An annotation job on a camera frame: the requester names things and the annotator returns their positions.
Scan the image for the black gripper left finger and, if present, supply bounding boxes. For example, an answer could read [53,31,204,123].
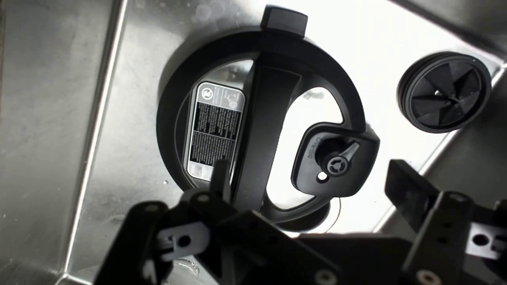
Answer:
[93,158,297,285]

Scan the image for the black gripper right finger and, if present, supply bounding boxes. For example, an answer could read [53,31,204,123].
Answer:
[383,158,507,285]

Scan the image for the black sink drain guard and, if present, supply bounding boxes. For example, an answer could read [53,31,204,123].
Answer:
[395,49,494,134]

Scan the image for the black rice cooker lid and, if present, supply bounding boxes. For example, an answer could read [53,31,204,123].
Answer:
[155,4,381,232]

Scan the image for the stainless steel sink basin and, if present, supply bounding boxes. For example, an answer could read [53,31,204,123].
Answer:
[0,0,507,285]

